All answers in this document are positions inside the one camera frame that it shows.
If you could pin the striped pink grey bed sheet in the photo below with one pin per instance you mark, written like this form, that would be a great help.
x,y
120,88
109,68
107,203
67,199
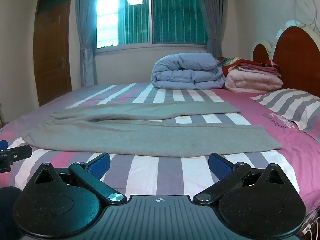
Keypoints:
x,y
175,171

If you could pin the folded blue duvet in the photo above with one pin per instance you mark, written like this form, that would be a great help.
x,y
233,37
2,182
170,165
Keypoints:
x,y
187,72

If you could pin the grey towel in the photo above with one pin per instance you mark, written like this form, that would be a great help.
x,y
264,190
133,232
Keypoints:
x,y
150,135

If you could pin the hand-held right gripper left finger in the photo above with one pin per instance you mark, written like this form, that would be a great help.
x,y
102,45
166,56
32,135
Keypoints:
x,y
100,167

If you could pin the folded red patterned blanket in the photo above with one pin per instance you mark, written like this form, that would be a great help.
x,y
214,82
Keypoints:
x,y
228,63

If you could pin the window with green glass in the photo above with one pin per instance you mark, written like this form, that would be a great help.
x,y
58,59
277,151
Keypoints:
x,y
175,17

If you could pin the grey curtain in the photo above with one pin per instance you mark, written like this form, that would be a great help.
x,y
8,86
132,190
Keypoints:
x,y
85,30
215,17

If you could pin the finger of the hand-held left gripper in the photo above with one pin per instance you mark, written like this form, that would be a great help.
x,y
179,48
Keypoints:
x,y
20,152
3,145

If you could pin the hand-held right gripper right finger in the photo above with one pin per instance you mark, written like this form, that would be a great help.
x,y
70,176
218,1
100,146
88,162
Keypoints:
x,y
220,167

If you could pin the striped grey white pillow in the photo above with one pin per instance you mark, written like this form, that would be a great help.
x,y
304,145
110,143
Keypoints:
x,y
287,102

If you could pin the folded pink quilt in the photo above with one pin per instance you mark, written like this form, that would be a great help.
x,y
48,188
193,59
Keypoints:
x,y
250,81

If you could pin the brown wooden headboard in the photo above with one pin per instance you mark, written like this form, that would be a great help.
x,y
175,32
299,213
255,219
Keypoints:
x,y
297,55

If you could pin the brown wooden door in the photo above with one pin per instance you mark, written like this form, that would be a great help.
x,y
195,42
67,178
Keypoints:
x,y
52,55

